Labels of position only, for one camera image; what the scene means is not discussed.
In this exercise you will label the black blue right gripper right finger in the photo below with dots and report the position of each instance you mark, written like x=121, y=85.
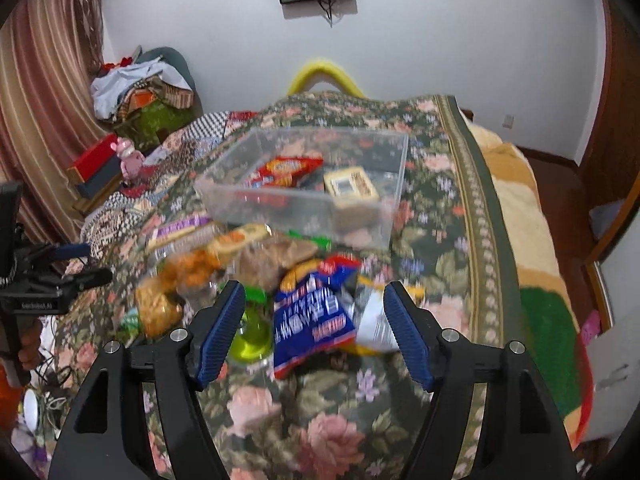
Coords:
x=522, y=437

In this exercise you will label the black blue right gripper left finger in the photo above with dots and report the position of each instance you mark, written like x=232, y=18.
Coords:
x=105, y=435

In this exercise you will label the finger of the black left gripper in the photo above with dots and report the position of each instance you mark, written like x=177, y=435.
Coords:
x=84, y=280
x=70, y=251

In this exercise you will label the purple cake packet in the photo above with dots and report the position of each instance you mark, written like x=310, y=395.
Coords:
x=170, y=231

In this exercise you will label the orange bread snack packet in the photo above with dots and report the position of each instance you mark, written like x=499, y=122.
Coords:
x=226, y=246

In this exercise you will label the blue white snack bag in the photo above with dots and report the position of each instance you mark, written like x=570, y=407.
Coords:
x=310, y=311

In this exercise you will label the left hand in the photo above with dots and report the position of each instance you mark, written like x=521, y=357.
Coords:
x=29, y=354

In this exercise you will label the patchwork checkered quilt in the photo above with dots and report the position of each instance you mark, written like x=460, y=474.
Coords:
x=127, y=206

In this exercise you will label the orange fried snack bag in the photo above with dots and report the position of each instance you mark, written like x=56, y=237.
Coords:
x=160, y=305

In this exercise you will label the red flat box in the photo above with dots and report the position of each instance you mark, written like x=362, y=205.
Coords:
x=92, y=160

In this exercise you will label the yellow beige blanket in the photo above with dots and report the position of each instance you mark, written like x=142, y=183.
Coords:
x=550, y=325

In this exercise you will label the pink plush toy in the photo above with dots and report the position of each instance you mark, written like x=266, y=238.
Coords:
x=131, y=159

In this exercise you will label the floral green bedspread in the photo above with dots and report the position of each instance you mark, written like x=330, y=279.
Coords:
x=337, y=415

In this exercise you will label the brown snack clear bag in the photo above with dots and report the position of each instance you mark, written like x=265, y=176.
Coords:
x=263, y=264

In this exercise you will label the green jelly cup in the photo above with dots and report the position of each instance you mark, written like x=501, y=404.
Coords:
x=253, y=341

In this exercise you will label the pile of clothes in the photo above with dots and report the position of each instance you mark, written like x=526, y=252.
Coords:
x=146, y=97

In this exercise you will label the white silver snack bag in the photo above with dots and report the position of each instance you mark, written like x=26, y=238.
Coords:
x=373, y=332

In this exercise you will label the striped red curtain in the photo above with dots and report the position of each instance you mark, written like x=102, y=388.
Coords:
x=50, y=52

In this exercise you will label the red biscuit packet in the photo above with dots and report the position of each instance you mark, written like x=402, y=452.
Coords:
x=283, y=172

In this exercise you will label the clear plastic storage bin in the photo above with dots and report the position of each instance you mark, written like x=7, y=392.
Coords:
x=308, y=209

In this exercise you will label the yellow curved headboard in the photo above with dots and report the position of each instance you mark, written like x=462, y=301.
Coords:
x=322, y=70

